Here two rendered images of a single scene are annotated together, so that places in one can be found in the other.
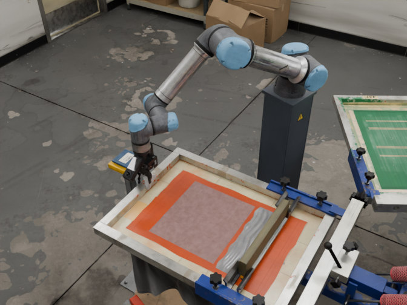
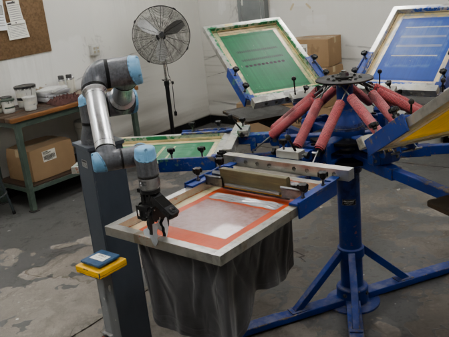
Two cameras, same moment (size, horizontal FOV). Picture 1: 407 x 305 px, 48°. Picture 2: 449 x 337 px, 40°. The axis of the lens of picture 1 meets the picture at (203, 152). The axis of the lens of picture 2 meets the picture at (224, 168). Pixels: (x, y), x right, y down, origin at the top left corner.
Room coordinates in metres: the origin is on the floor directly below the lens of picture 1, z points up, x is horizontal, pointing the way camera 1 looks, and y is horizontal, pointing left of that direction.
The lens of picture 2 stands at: (0.90, 2.26, 1.87)
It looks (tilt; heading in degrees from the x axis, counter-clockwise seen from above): 17 degrees down; 278
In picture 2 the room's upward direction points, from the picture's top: 6 degrees counter-clockwise
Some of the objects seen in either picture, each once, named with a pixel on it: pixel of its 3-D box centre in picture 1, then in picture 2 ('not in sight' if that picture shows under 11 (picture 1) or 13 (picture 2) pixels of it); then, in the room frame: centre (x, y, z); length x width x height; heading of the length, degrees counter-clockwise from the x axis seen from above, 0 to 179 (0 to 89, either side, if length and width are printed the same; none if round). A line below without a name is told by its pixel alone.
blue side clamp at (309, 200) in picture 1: (300, 201); (210, 180); (1.32, -0.40, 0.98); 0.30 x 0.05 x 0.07; 57
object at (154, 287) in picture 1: (178, 287); (262, 275); (1.08, 0.11, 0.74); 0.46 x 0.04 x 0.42; 57
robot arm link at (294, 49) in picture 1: (294, 59); (93, 105); (1.83, -0.41, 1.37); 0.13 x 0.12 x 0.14; 21
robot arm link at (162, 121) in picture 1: (162, 121); (137, 156); (1.49, 0.16, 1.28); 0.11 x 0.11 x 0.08; 21
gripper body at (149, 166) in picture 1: (143, 158); (150, 203); (1.45, 0.25, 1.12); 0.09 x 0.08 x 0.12; 147
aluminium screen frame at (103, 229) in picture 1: (217, 222); (224, 207); (1.22, -0.05, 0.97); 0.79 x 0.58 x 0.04; 57
